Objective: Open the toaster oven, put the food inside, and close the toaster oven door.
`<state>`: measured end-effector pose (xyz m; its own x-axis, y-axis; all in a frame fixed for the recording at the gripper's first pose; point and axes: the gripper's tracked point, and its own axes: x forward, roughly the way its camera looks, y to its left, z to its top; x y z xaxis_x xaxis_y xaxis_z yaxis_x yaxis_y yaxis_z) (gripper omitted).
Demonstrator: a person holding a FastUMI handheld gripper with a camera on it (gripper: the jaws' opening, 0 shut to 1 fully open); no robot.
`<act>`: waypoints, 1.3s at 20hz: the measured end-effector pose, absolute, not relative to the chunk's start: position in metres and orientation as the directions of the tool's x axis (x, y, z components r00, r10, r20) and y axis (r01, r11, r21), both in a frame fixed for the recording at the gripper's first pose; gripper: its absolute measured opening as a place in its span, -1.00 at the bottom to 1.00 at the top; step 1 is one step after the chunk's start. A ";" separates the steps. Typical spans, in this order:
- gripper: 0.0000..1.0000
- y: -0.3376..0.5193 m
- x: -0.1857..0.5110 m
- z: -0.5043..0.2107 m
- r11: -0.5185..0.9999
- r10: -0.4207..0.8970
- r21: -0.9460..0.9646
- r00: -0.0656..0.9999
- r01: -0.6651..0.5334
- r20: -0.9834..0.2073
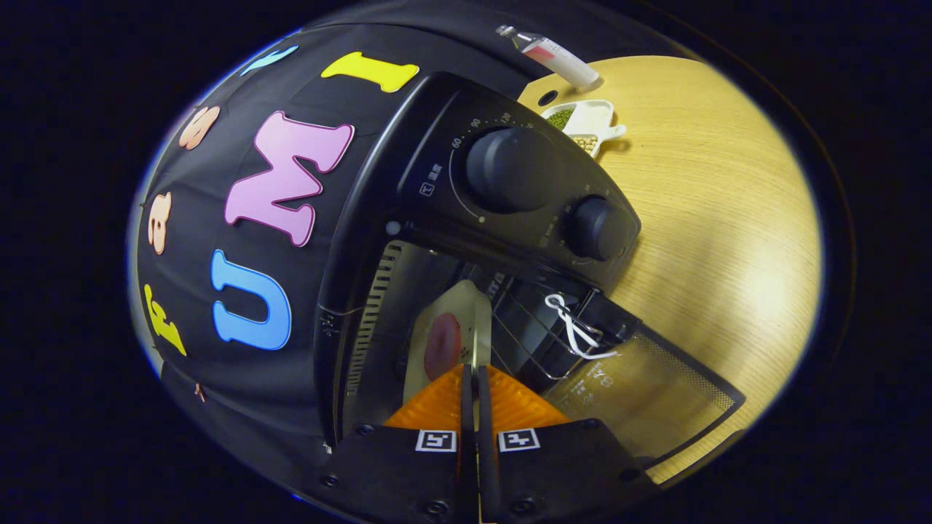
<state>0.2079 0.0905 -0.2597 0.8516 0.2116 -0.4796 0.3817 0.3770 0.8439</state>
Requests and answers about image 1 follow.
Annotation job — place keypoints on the pink ham slice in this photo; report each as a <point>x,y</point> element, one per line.
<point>442,346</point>

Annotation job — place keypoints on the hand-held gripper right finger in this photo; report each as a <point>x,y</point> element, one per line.
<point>486,437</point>

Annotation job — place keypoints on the clear bottle with red label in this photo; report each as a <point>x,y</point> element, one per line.
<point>561,58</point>

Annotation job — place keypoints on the white divided dish of beans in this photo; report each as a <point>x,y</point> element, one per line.
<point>593,116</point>

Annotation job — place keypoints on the cream square plate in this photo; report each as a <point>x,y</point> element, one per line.
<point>466,306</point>

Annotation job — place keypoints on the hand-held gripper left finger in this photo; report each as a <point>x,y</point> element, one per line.
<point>467,437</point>

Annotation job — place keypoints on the black round table grommet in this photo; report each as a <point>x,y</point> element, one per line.
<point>547,97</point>

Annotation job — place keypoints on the black toaster oven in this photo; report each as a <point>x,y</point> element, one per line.
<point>437,145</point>

